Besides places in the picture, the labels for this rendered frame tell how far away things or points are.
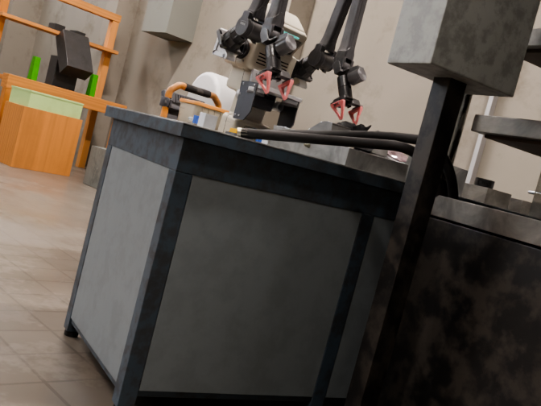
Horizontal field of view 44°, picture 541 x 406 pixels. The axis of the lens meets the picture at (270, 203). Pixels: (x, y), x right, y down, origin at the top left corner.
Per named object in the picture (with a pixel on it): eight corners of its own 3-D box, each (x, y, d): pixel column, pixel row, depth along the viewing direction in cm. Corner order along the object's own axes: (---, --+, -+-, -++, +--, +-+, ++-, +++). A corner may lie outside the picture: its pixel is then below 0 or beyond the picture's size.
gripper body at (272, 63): (290, 77, 251) (288, 60, 253) (270, 69, 244) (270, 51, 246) (278, 83, 255) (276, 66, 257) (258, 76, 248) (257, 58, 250)
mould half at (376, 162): (268, 147, 255) (277, 113, 254) (322, 162, 269) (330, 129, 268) (344, 166, 213) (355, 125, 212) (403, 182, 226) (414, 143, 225)
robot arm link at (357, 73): (345, 68, 289) (332, 62, 283) (366, 57, 281) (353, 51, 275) (348, 93, 285) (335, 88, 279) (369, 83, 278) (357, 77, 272)
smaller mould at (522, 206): (488, 205, 296) (492, 192, 295) (507, 211, 303) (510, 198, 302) (519, 213, 281) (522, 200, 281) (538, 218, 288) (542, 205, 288)
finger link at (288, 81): (295, 98, 250) (294, 75, 252) (282, 93, 245) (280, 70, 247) (282, 104, 254) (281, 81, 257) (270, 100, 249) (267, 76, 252)
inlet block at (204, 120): (181, 124, 229) (185, 109, 228) (193, 127, 232) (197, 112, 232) (202, 129, 219) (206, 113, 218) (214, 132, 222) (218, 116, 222)
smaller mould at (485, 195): (448, 195, 289) (452, 180, 288) (471, 201, 297) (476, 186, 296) (483, 204, 272) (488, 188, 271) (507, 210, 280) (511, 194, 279)
